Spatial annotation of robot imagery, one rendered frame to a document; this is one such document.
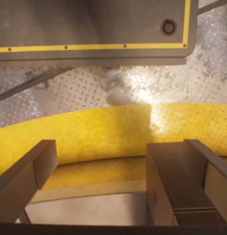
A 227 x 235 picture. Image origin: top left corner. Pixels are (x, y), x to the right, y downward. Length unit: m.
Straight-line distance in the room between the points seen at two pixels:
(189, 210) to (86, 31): 0.46
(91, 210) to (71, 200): 0.08
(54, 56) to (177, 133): 0.67
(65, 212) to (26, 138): 0.46
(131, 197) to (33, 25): 0.61
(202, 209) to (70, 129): 0.70
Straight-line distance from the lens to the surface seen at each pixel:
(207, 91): 0.91
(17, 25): 0.57
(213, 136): 0.99
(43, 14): 0.54
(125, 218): 0.71
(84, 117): 0.84
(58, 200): 0.69
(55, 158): 0.17
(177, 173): 0.40
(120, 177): 0.76
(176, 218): 0.31
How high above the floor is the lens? 0.80
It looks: 75 degrees down
